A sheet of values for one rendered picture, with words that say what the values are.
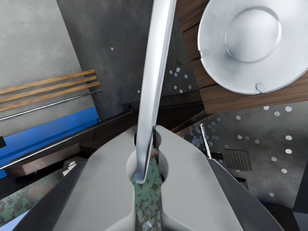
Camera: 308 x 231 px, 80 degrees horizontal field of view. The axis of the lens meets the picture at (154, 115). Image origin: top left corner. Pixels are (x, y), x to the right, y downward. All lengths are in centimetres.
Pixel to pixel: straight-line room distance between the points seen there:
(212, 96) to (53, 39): 176
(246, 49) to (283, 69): 10
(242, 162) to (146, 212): 48
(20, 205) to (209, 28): 94
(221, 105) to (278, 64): 20
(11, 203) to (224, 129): 102
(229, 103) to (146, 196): 42
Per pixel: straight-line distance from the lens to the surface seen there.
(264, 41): 54
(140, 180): 16
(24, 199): 98
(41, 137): 191
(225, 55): 57
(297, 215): 62
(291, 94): 57
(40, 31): 213
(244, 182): 118
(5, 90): 175
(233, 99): 61
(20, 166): 104
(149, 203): 73
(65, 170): 79
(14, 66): 198
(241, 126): 104
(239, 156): 93
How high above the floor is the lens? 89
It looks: 40 degrees down
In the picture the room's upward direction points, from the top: 117 degrees counter-clockwise
